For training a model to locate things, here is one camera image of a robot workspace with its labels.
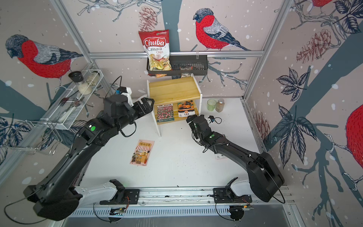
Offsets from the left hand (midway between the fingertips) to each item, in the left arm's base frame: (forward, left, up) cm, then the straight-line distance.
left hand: (151, 100), depth 64 cm
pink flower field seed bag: (+12, -2, -25) cm, 27 cm away
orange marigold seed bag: (+16, -16, -25) cm, 33 cm away
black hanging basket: (+51, -14, -14) cm, 54 cm away
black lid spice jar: (+15, +41, -6) cm, 44 cm away
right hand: (+5, -17, -24) cm, 30 cm away
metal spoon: (+3, +40, -6) cm, 41 cm away
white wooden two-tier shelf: (+8, -10, -8) cm, 15 cm away
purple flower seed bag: (-11, -38, -41) cm, 56 cm away
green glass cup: (+29, -36, -34) cm, 57 cm away
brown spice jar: (+26, -42, -34) cm, 60 cm away
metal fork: (+5, +47, -5) cm, 47 cm away
